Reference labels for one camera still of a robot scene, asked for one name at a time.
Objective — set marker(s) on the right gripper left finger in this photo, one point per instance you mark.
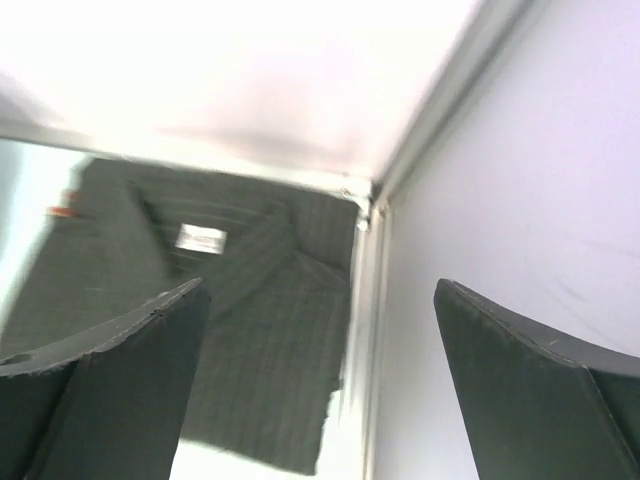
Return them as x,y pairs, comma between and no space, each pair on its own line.
108,402

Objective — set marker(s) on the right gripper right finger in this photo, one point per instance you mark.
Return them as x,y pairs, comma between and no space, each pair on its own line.
537,403

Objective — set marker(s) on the dark striped long sleeve shirt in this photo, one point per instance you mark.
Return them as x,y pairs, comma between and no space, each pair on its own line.
277,263

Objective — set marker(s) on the right aluminium corner post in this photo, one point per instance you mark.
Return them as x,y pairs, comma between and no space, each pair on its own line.
496,26

